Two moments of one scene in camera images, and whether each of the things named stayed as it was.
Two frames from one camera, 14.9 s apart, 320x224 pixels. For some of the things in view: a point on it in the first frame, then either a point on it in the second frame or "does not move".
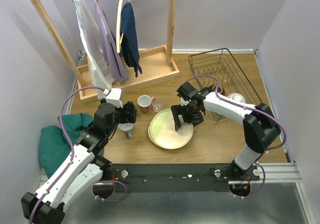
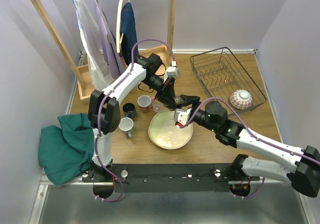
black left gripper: (130, 112) to (167, 94)
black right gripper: (176, 110) to (189, 99)
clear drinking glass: (157, 104) does not move
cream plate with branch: (162, 129) does not move
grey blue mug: (127, 127) does not move
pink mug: (144, 102) does not move
